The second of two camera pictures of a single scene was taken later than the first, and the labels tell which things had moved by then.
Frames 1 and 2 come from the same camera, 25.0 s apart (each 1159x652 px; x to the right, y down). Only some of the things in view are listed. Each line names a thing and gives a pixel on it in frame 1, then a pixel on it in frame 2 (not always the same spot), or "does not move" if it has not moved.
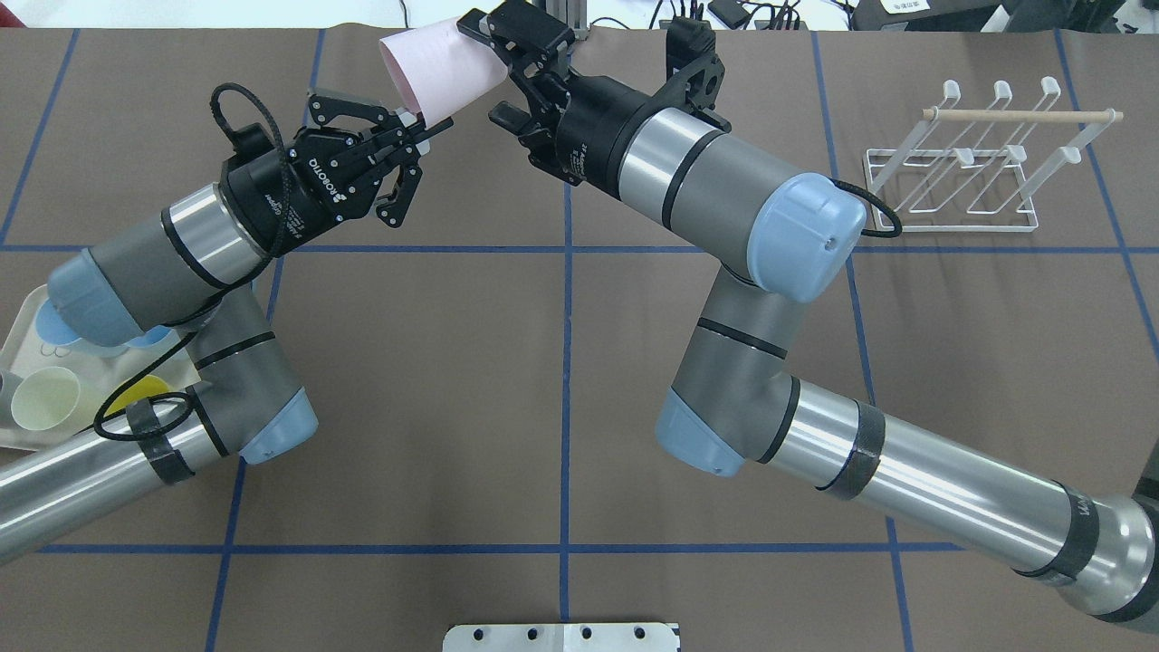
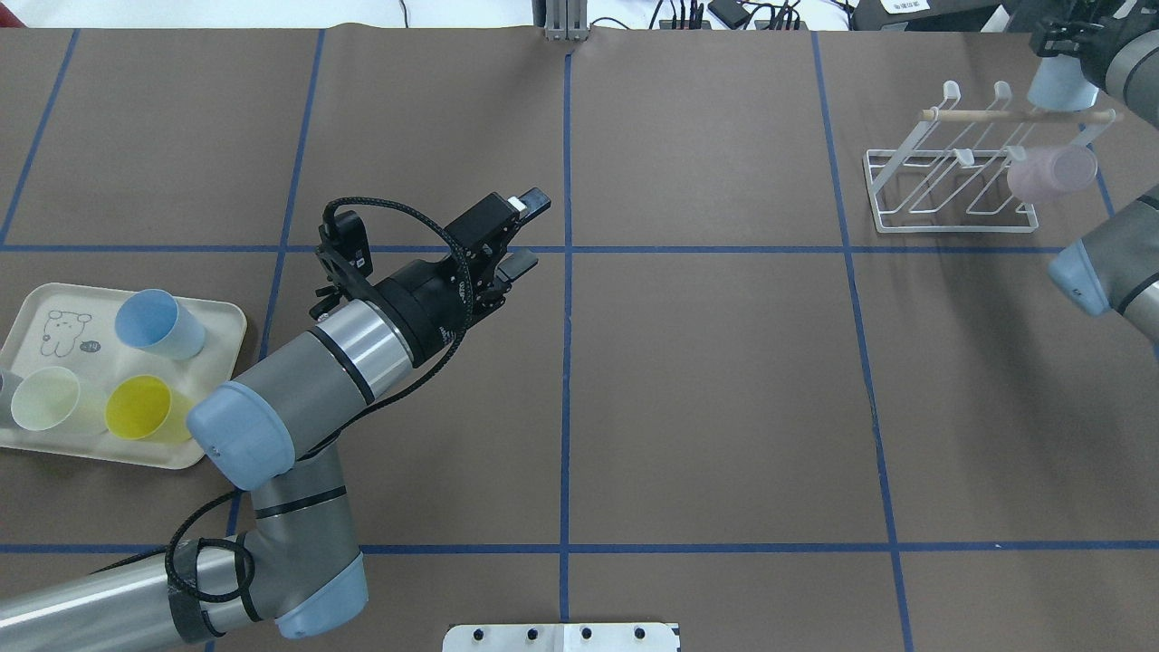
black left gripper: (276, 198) -> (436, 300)
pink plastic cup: (437, 66) -> (1052, 172)
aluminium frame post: (573, 13) does not move
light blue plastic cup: (52, 327) -> (1060, 83)
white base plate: (563, 637) does not move
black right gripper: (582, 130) -> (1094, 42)
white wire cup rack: (980, 170) does not move
